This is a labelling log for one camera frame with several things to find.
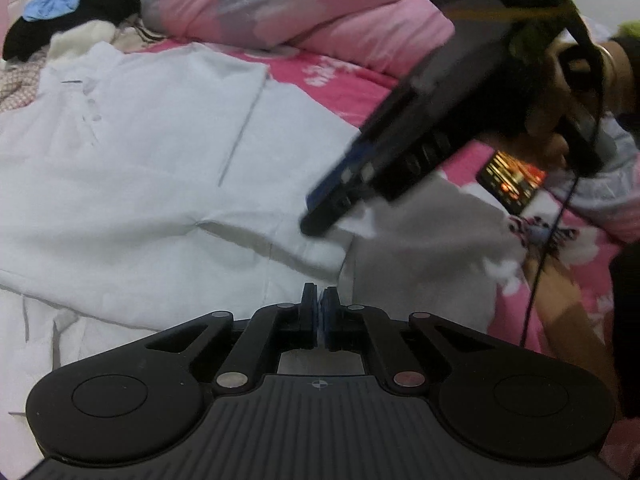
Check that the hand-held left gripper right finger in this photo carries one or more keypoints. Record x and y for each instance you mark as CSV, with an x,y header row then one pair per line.
x,y
330,310

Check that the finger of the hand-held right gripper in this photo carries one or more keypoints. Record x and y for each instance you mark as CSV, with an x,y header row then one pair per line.
x,y
332,187

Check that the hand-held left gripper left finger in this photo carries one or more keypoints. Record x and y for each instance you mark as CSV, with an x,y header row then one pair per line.
x,y
311,310

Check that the white t-shirt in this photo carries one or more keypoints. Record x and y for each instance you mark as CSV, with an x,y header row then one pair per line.
x,y
150,160

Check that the person's right forearm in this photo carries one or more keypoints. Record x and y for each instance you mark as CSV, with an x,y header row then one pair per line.
x,y
627,80

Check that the person's right hand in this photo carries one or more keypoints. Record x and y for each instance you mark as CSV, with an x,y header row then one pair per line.
x,y
547,135

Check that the pink floral blanket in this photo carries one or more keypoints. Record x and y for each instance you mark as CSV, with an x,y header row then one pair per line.
x,y
350,95

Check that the silver bangle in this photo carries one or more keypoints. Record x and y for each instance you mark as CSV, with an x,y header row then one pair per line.
x,y
607,56

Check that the smartphone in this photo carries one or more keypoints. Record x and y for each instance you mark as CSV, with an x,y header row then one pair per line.
x,y
512,182

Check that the pink grey quilt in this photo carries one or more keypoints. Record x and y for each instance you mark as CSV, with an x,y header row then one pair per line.
x,y
300,5

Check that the person's leg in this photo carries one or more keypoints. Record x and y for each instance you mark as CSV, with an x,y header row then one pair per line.
x,y
570,325

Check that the beige garment with black print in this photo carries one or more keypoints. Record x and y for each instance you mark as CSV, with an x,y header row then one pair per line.
x,y
137,37

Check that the pink checkered garment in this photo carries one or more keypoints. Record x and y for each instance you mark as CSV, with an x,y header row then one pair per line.
x,y
17,85

